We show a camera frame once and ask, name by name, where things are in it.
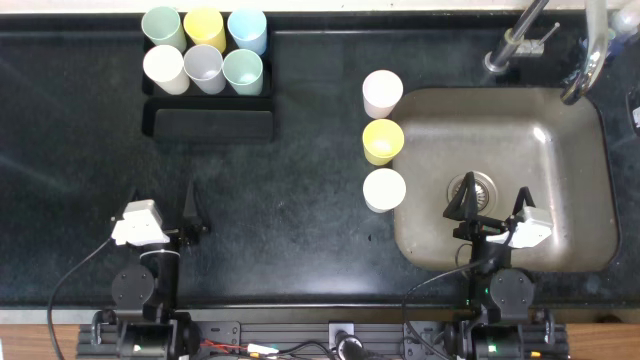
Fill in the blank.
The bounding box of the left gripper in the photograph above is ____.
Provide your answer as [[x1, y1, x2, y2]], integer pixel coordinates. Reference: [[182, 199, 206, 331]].
[[123, 178, 210, 247]]

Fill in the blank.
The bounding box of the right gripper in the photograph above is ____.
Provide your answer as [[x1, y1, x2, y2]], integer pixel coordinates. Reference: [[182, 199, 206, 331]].
[[442, 171, 537, 242]]

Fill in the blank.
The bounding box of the steel sink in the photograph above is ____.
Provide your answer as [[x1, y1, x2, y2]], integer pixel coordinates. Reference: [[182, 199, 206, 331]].
[[392, 86, 622, 274]]

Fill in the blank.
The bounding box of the black tray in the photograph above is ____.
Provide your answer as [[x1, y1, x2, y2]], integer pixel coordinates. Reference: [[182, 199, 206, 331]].
[[141, 12, 276, 142]]

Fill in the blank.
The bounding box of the white cup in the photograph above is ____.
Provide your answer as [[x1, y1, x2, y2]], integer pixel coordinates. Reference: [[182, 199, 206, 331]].
[[142, 44, 192, 96], [362, 167, 408, 215]]

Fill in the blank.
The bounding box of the yellow cup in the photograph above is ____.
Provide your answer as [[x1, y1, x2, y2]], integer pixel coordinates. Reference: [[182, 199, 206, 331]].
[[182, 6, 228, 55], [361, 118, 406, 167]]

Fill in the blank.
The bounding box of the grey cup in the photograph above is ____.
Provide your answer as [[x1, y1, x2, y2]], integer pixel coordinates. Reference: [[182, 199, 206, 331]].
[[182, 43, 228, 96]]

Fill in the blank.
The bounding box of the green cup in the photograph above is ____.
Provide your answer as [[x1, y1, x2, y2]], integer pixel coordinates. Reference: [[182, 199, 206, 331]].
[[140, 5, 188, 54], [221, 48, 265, 97]]

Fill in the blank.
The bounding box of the pale pink cup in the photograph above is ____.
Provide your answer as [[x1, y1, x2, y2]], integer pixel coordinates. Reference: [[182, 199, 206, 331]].
[[361, 69, 405, 120]]

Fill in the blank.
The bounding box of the steel tap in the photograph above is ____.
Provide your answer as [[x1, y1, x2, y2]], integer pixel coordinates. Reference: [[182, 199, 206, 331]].
[[481, 0, 612, 107]]

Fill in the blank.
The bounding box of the blue cup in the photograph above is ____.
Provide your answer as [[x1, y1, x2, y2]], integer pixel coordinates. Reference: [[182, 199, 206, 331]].
[[226, 7, 269, 57]]

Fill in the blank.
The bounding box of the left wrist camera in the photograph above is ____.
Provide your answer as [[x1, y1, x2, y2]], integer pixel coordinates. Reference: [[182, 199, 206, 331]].
[[110, 198, 171, 248]]

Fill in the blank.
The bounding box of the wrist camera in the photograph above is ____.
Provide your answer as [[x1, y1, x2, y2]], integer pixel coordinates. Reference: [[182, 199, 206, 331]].
[[110, 198, 171, 248], [485, 205, 555, 250]]

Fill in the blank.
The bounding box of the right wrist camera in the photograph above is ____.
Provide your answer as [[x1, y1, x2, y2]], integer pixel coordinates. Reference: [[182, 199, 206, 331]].
[[485, 205, 555, 250]]

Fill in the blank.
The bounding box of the mounting rail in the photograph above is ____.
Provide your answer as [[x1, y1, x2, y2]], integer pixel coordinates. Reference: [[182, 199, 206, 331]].
[[74, 319, 572, 360]]

